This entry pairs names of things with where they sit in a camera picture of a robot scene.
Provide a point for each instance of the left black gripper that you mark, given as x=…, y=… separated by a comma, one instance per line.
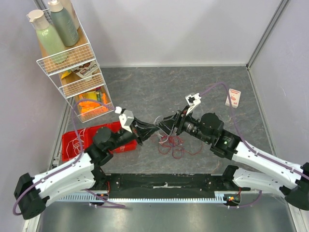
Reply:
x=142, y=130

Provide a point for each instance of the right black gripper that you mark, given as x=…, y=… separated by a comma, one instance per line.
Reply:
x=178, y=122

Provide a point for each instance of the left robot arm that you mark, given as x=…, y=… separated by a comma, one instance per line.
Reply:
x=34, y=193

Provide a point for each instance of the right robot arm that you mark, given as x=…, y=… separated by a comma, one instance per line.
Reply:
x=288, y=179

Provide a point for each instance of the red bin right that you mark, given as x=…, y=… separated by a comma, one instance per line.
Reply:
x=115, y=127

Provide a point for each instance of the red bin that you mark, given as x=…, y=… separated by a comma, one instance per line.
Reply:
x=115, y=127
x=70, y=146

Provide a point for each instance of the orange snack packs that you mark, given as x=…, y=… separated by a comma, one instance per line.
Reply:
x=90, y=106

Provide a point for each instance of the small white card box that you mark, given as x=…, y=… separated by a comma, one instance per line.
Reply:
x=235, y=97

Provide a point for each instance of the red bin left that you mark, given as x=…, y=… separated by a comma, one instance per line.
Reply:
x=70, y=146

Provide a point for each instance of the chocolate cookie box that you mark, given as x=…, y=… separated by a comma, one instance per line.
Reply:
x=87, y=69

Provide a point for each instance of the light green bottle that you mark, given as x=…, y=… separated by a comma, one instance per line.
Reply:
x=48, y=36

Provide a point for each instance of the dark green bottle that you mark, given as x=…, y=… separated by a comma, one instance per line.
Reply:
x=63, y=23

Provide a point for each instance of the beige bottle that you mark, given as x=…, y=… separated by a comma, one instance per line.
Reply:
x=67, y=4

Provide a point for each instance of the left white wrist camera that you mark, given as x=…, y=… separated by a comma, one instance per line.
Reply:
x=126, y=118

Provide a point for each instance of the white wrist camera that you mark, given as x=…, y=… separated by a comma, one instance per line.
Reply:
x=126, y=118
x=193, y=101

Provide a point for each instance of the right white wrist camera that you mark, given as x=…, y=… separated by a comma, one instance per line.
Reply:
x=193, y=101

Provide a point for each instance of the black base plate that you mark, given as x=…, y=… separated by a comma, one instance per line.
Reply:
x=165, y=185

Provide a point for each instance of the slotted cable duct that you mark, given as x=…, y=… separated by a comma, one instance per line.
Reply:
x=85, y=197

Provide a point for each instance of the white wire shelf rack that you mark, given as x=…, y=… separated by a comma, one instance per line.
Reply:
x=71, y=85

